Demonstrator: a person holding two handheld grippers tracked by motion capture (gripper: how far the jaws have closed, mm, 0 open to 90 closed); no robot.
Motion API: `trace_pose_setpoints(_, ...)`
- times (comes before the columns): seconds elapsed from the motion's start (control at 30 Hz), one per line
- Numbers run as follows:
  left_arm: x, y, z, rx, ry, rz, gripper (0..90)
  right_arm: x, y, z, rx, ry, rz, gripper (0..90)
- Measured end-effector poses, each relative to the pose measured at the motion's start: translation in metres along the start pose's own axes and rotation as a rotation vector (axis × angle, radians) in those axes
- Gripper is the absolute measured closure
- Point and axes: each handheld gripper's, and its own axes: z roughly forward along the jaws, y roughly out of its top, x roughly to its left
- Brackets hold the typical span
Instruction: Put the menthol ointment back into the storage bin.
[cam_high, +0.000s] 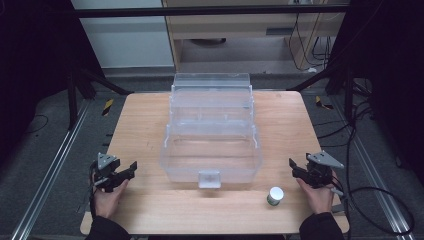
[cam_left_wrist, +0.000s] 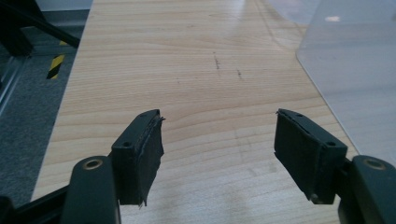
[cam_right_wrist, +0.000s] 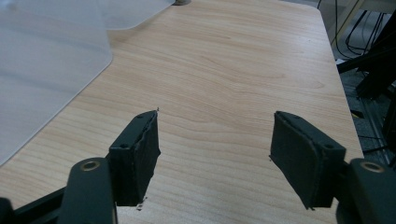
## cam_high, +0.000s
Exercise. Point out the light wooden desk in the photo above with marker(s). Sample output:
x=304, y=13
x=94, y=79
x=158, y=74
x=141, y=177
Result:
x=233, y=26

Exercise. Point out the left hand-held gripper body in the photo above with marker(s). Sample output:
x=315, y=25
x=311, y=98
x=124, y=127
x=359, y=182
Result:
x=106, y=168

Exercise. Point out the small green jar white lid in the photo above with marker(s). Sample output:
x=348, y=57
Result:
x=275, y=196

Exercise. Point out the clear plastic tiered storage box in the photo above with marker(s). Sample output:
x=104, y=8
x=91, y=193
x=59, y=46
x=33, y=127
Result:
x=210, y=133

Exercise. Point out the white cabinet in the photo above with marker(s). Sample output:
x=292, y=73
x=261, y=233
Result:
x=126, y=40

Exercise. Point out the black horizontal bar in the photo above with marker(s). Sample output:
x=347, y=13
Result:
x=200, y=11

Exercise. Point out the black metal stand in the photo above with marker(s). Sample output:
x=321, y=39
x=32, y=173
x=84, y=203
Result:
x=348, y=96
x=71, y=100

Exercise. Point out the person's left hand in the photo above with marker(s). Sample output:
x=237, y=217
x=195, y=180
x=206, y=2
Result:
x=107, y=200

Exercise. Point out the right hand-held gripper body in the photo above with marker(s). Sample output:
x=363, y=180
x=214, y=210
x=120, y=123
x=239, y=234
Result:
x=320, y=170

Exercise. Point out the black curtain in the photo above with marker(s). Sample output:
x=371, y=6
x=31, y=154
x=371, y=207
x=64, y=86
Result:
x=393, y=83
x=33, y=66

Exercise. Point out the yellow black tape strip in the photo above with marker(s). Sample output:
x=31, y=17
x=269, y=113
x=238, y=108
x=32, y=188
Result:
x=320, y=102
x=107, y=107

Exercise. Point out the person's right hand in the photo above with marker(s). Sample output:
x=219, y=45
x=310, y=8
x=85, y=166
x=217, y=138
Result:
x=317, y=199

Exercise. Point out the aluminium floor rail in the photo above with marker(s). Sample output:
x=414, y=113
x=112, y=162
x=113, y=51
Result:
x=373, y=173
x=50, y=173

